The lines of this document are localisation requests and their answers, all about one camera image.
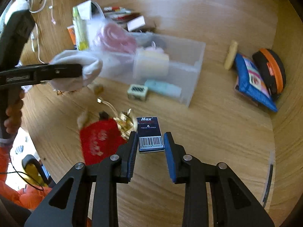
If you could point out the yellow chair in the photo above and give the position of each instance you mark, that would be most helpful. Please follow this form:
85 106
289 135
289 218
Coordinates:
33 167

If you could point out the black and orange case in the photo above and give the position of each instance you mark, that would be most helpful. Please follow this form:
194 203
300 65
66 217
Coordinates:
272 71

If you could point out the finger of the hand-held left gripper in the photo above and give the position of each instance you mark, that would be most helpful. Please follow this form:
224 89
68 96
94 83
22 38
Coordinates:
64 71

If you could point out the small patterned cube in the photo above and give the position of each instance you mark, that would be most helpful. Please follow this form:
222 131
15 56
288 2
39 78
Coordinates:
137 92

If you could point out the pink knit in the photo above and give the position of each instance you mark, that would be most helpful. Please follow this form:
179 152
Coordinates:
113 37

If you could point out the red fabric pouch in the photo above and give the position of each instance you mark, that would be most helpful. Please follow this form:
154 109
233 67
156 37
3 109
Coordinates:
99 141

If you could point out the person's orange clothing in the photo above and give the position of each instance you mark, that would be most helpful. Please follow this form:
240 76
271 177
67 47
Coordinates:
30 197

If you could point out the yellow spray bottle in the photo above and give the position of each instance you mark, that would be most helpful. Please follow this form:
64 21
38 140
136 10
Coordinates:
80 30

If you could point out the person's left hand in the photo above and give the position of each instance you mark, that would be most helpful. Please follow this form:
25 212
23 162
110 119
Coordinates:
14 120

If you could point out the clear plastic storage box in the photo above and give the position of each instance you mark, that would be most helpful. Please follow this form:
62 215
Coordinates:
180 75

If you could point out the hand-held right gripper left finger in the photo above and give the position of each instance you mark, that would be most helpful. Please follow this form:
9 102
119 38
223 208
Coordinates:
132 156

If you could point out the orange carton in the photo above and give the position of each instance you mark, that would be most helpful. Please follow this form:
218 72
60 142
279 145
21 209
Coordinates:
71 36

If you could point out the round white lidded container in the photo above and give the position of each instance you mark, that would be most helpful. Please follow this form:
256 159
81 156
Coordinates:
151 63

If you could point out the person's left forearm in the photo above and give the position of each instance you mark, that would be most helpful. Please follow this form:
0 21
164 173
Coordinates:
4 153

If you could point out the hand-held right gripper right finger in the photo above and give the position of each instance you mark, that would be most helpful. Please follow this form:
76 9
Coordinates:
170 156

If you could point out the wooden desktop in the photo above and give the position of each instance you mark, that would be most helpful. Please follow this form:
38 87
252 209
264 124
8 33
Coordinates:
213 146

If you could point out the small white box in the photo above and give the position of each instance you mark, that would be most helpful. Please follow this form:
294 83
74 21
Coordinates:
136 23

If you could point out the white paper sheets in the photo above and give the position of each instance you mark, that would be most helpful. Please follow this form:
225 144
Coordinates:
88 9

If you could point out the blue zip pouch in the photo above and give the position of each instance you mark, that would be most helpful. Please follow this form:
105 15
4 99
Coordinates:
253 82

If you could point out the pale teal soft item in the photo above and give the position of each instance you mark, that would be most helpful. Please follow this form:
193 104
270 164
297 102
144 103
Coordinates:
163 88

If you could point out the blue staple box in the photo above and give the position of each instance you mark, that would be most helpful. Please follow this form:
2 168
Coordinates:
150 132

